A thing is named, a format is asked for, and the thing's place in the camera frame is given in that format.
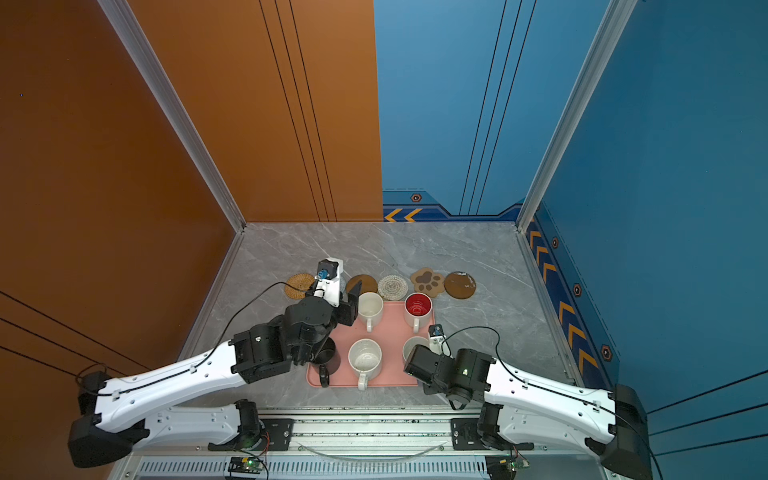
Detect left green circuit board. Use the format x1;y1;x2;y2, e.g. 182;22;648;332
225;456;270;479

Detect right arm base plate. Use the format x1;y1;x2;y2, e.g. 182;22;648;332
450;418;534;453

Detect right aluminium corner post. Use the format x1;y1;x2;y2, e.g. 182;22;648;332
516;0;637;234

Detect left aluminium corner post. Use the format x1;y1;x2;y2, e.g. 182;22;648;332
97;0;247;233

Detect black mug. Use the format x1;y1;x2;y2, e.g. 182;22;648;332
311;338;341;388

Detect aluminium front rail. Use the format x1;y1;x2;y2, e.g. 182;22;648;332
133;407;569;455

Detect red interior mug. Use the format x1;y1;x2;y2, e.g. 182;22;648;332
403;292;433;334

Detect cream white mug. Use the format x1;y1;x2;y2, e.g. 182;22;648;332
356;292;384;333

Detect woven orange round coaster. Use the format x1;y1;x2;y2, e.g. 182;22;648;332
284;273;315;301

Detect dark brown round coaster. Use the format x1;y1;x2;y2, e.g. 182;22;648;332
443;271;477;300

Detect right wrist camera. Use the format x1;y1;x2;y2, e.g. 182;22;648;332
428;324;451;356

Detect pink rectangular tray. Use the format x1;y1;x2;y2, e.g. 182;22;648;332
329;302;435;389

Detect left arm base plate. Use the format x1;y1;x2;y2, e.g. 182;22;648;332
207;418;294;453

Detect paw print brown coaster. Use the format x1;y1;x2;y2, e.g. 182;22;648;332
410;267;445;299

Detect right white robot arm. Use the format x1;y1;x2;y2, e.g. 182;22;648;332
404;346;653;479

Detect right circuit board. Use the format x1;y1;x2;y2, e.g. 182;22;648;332
485;456;530;480

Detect white mug purple handle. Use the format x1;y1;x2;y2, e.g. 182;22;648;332
402;336;430;362

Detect plain brown round coaster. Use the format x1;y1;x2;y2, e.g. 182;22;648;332
346;274;378;294

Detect aluminium corner post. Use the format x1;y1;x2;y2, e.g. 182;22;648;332
97;0;247;233
516;0;637;234

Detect white patterned round coaster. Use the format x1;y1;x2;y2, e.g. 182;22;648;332
378;275;409;301

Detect white mug front centre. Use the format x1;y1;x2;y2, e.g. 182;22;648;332
348;338;383;391

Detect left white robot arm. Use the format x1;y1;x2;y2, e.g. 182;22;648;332
68;280;362;468

